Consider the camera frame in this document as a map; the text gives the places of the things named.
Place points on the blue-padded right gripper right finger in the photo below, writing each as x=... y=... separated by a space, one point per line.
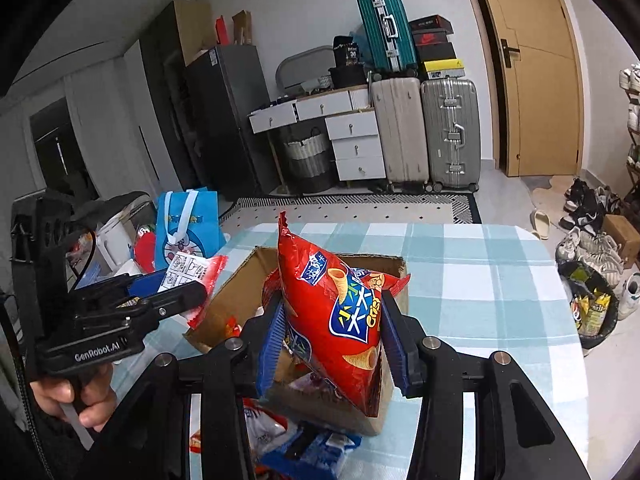
x=401 y=336

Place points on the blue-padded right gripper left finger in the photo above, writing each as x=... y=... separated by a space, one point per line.
x=271 y=347

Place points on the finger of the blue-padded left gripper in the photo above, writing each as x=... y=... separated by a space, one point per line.
x=146 y=285
x=155 y=308

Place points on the red corn chips bag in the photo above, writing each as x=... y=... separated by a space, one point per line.
x=333 y=315

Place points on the orange white noodle snack packet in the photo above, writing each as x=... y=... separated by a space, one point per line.
x=265 y=430

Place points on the blue cookie packet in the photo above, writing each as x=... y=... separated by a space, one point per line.
x=313 y=453

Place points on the white red noodle packet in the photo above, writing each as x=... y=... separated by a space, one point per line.
x=185 y=268

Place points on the person's left hand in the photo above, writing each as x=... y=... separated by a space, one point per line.
x=97 y=396

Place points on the brown cardboard box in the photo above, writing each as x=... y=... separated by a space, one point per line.
x=296 y=388

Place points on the white electric kettle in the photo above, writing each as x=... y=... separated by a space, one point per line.
x=114 y=243

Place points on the blue Doraemon tote bag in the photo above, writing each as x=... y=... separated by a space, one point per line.
x=187 y=222

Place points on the plaid blue tablecloth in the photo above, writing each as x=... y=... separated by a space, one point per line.
x=478 y=287

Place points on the woven laundry basket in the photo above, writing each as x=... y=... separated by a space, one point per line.
x=308 y=152

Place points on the black trash bin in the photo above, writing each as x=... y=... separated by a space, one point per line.
x=592 y=301

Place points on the white drawer desk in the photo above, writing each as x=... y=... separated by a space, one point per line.
x=350 y=122

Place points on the dark grey refrigerator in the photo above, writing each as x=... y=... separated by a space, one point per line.
x=226 y=84

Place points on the silver hard suitcase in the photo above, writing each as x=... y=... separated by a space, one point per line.
x=452 y=125

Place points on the beige hard suitcase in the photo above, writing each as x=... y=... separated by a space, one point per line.
x=398 y=110

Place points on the wooden door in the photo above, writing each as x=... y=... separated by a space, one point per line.
x=542 y=87

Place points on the stacked shoe boxes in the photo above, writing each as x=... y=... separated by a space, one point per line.
x=435 y=52

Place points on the teal hard suitcase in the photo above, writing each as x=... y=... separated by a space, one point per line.
x=387 y=29

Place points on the shoe rack with shoes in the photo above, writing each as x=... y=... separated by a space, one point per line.
x=629 y=83

